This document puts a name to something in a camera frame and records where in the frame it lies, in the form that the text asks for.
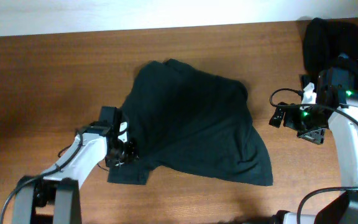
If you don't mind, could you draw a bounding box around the black t-shirt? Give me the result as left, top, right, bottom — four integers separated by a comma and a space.
108, 59, 273, 186

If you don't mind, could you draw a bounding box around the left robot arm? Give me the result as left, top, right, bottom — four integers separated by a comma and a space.
8, 106, 139, 223

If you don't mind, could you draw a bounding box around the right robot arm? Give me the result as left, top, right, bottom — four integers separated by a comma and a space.
269, 66, 358, 223

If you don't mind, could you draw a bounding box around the pile of black clothes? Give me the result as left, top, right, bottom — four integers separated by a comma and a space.
303, 17, 358, 89

